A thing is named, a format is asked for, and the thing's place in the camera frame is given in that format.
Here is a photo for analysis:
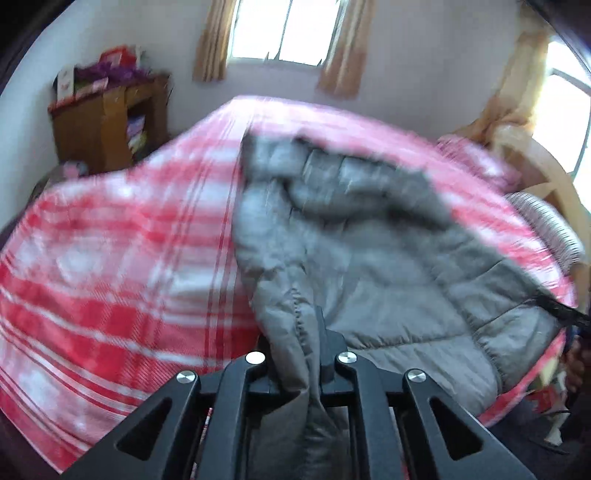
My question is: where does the red cardboard box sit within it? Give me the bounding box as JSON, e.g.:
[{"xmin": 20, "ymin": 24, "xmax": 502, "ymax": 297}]
[{"xmin": 99, "ymin": 45, "xmax": 139, "ymax": 70}]

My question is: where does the red plaid bed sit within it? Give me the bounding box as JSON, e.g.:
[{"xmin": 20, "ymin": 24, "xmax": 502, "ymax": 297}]
[{"xmin": 0, "ymin": 95, "xmax": 585, "ymax": 472}]

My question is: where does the small sliding window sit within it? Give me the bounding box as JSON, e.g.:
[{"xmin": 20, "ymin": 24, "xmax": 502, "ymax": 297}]
[{"xmin": 229, "ymin": 0, "xmax": 345, "ymax": 68}]

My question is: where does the grey puffer jacket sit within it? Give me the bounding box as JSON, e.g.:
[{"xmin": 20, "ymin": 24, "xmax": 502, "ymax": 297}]
[{"xmin": 231, "ymin": 131, "xmax": 573, "ymax": 480}]

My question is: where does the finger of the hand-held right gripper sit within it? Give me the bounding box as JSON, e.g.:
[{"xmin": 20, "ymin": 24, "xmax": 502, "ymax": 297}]
[{"xmin": 536, "ymin": 295, "xmax": 591, "ymax": 330}]

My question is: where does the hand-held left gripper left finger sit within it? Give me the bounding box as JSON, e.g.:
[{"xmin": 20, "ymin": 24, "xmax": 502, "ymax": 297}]
[{"xmin": 60, "ymin": 351, "xmax": 297, "ymax": 480}]

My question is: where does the long tied yellow curtain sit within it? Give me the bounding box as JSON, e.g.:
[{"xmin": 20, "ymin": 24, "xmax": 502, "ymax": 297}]
[{"xmin": 455, "ymin": 21, "xmax": 553, "ymax": 145}]

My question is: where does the pink flat box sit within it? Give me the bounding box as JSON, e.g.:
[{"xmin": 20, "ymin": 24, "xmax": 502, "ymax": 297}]
[{"xmin": 74, "ymin": 79, "xmax": 110, "ymax": 100}]

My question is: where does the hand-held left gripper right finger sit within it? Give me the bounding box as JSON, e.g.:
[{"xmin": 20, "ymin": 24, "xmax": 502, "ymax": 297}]
[{"xmin": 316, "ymin": 305, "xmax": 536, "ymax": 480}]

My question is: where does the striped pillow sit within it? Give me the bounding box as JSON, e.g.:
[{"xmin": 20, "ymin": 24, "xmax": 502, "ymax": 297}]
[{"xmin": 505, "ymin": 191, "xmax": 585, "ymax": 274}]

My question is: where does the purple cloth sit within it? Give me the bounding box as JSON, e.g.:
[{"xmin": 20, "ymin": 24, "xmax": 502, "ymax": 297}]
[{"xmin": 74, "ymin": 64, "xmax": 149, "ymax": 86}]

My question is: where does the wooden headboard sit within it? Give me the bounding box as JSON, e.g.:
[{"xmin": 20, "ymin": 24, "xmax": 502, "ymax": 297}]
[{"xmin": 489, "ymin": 124, "xmax": 591, "ymax": 278}]

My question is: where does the white cardboard box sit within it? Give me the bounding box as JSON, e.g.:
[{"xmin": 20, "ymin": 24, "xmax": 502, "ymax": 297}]
[{"xmin": 54, "ymin": 69, "xmax": 77, "ymax": 103}]

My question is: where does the large bright window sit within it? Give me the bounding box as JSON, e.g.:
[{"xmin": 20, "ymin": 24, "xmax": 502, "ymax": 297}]
[{"xmin": 531, "ymin": 41, "xmax": 591, "ymax": 177}]

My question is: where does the wooden shelf cabinet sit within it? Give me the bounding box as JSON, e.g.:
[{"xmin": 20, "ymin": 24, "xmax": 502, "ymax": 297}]
[{"xmin": 48, "ymin": 73, "xmax": 173, "ymax": 175}]

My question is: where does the short beige curtain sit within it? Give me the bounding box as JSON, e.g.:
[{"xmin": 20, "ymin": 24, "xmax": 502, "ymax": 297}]
[
  {"xmin": 192, "ymin": 0, "xmax": 239, "ymax": 83},
  {"xmin": 316, "ymin": 0, "xmax": 378, "ymax": 99}
]

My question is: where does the pile of clothes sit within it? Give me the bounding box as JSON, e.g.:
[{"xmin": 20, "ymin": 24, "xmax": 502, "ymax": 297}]
[{"xmin": 34, "ymin": 161, "xmax": 89, "ymax": 195}]

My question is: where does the pink folded blanket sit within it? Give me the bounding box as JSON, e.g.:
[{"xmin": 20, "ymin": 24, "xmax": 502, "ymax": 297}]
[{"xmin": 436, "ymin": 134, "xmax": 523, "ymax": 191}]

